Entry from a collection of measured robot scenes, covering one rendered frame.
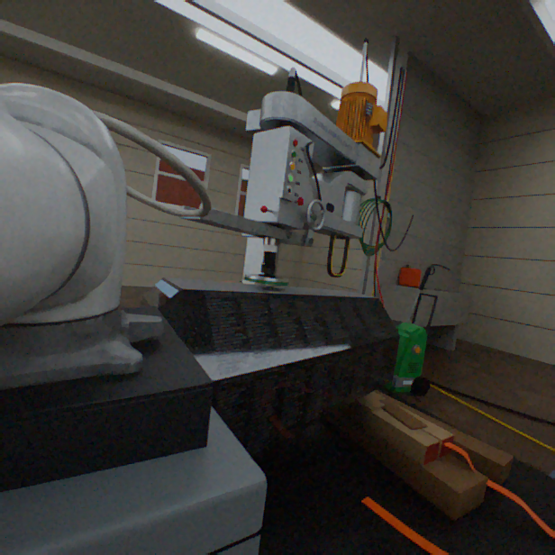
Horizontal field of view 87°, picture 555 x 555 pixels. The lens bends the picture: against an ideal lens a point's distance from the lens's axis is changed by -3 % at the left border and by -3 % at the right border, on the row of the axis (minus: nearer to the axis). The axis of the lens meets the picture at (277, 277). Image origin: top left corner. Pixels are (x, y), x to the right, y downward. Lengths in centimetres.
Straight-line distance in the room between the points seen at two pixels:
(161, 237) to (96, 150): 715
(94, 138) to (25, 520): 32
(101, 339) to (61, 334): 4
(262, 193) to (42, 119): 114
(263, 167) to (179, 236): 624
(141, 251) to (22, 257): 723
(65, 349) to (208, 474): 19
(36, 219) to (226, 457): 28
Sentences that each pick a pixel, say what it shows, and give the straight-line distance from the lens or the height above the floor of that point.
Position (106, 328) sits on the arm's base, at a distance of 38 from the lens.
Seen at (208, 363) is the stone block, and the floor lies 66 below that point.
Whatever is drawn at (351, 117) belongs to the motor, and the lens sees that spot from 211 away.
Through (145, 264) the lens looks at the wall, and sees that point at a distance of 745.
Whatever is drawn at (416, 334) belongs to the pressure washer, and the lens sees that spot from 283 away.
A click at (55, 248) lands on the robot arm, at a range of 23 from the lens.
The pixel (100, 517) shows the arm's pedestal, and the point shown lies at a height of 80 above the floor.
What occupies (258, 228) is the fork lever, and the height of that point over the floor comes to 113.
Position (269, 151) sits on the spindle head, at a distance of 145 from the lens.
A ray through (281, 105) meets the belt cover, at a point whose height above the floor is 167.
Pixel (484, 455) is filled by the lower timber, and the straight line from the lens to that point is 210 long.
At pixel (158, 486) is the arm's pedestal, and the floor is 80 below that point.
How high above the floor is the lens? 102
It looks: 4 degrees down
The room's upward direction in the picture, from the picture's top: 7 degrees clockwise
